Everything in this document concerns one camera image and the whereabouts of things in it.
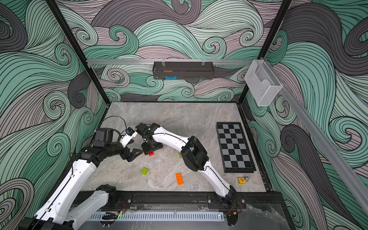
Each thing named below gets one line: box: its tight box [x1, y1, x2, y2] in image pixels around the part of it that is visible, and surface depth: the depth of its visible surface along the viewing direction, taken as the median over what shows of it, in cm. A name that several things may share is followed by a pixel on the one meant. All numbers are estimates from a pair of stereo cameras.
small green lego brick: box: [140, 167, 150, 176], surface depth 84 cm
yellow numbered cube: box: [237, 177, 246, 185], surface depth 79 cm
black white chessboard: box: [215, 121, 257, 173], surface depth 90 cm
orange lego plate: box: [175, 172, 184, 186], surface depth 82 cm
